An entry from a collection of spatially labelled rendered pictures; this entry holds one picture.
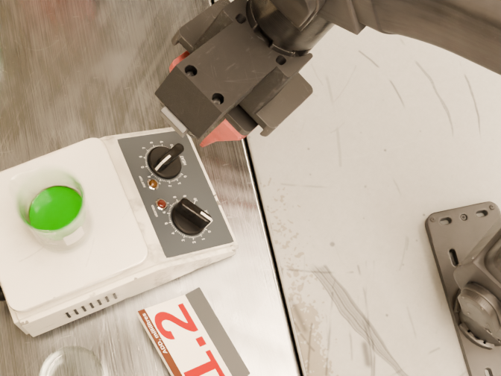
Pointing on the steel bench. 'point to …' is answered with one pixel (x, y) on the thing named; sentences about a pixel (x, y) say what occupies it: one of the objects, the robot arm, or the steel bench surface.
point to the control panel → (174, 194)
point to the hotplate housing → (42, 324)
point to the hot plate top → (106, 172)
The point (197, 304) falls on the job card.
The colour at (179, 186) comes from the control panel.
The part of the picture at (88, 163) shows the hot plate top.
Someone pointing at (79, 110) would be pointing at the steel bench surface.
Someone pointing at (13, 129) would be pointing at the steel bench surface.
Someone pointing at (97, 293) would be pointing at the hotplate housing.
